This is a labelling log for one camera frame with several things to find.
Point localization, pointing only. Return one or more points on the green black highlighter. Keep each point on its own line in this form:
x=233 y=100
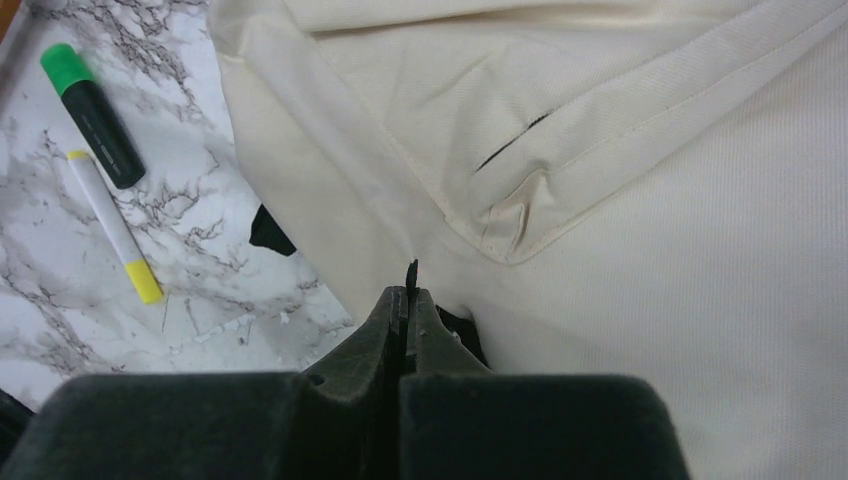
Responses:
x=93 y=114

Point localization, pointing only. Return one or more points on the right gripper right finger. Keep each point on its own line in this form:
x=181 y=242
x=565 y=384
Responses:
x=460 y=420

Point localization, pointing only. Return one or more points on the white yellow marker pen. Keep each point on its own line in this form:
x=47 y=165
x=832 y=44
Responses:
x=115 y=227

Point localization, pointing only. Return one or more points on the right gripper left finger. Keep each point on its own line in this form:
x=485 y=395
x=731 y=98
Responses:
x=335 y=420

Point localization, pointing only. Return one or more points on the beige canvas backpack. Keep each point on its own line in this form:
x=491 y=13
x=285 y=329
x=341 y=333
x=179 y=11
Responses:
x=652 y=188

